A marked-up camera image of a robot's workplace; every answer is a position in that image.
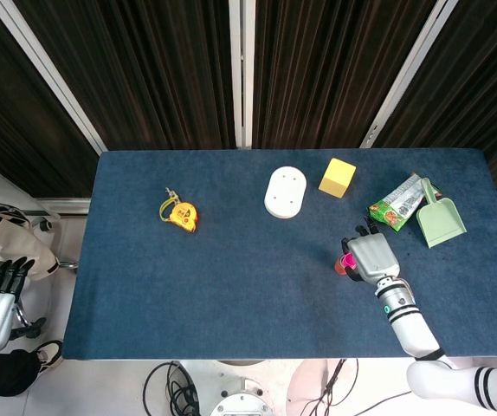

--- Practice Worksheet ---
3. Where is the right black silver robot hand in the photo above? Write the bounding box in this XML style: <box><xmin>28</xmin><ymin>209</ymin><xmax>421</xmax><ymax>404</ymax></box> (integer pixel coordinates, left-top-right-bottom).
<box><xmin>340</xmin><ymin>215</ymin><xmax>401</xmax><ymax>285</ymax></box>

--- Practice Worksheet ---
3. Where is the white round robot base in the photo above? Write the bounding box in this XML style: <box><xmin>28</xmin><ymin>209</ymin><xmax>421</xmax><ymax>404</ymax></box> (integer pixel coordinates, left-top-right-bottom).
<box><xmin>209</xmin><ymin>376</ymin><xmax>275</xmax><ymax>416</ymax></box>

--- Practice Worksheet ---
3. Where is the green snack packet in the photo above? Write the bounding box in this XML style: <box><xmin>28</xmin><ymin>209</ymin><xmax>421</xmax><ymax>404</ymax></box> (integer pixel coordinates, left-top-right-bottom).
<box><xmin>367</xmin><ymin>172</ymin><xmax>442</xmax><ymax>234</ymax></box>

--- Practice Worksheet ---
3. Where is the white black sneaker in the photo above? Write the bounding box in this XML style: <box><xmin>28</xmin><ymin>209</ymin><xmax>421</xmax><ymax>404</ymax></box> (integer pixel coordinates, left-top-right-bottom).
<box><xmin>35</xmin><ymin>340</ymin><xmax>64</xmax><ymax>374</ymax></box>

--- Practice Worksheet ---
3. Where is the pale green dustpan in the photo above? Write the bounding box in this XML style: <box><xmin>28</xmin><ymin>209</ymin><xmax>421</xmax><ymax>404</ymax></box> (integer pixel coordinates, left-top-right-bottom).
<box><xmin>416</xmin><ymin>177</ymin><xmax>468</xmax><ymax>249</ymax></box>

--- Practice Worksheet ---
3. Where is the yellow foam cube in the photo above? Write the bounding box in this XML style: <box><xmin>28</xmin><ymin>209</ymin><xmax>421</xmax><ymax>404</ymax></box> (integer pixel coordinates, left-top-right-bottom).
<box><xmin>318</xmin><ymin>157</ymin><xmax>358</xmax><ymax>199</ymax></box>

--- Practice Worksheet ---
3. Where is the white oval board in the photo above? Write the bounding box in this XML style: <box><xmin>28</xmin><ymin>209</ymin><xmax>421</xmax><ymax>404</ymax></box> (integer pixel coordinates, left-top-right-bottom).
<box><xmin>263</xmin><ymin>165</ymin><xmax>309</xmax><ymax>220</ymax></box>

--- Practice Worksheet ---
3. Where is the pale pink rounded panel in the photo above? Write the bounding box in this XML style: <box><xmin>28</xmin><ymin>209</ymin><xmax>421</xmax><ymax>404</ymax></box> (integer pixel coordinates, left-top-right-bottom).
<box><xmin>286</xmin><ymin>359</ymin><xmax>360</xmax><ymax>416</ymax></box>

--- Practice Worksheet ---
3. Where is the blue table cloth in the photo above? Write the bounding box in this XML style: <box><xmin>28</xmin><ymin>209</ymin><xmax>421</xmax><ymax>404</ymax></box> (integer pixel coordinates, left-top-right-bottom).
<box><xmin>61</xmin><ymin>149</ymin><xmax>497</xmax><ymax>361</ymax></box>

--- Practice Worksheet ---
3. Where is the yellow tape measure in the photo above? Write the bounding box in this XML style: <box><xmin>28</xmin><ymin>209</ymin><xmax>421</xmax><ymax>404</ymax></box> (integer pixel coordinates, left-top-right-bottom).
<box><xmin>158</xmin><ymin>185</ymin><xmax>201</xmax><ymax>235</ymax></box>

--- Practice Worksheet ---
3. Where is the dark brown curtain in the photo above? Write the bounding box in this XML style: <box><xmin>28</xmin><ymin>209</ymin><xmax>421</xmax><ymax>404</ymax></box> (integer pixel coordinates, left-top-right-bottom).
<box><xmin>373</xmin><ymin>0</ymin><xmax>497</xmax><ymax>203</ymax></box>
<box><xmin>0</xmin><ymin>0</ymin><xmax>100</xmax><ymax>198</ymax></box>
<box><xmin>12</xmin><ymin>0</ymin><xmax>237</xmax><ymax>152</ymax></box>
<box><xmin>251</xmin><ymin>0</ymin><xmax>438</xmax><ymax>150</ymax></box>

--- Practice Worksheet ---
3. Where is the black cable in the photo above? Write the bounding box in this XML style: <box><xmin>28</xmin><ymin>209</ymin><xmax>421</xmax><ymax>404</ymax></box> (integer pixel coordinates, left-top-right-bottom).
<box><xmin>304</xmin><ymin>358</ymin><xmax>412</xmax><ymax>416</ymax></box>
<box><xmin>143</xmin><ymin>360</ymin><xmax>202</xmax><ymax>416</ymax></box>

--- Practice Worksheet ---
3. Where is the white partition post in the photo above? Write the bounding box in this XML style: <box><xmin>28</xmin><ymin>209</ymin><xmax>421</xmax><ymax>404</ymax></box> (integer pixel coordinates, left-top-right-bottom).
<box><xmin>229</xmin><ymin>0</ymin><xmax>256</xmax><ymax>151</ymax></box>
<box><xmin>359</xmin><ymin>0</ymin><xmax>449</xmax><ymax>149</ymax></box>
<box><xmin>0</xmin><ymin>0</ymin><xmax>109</xmax><ymax>155</ymax></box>

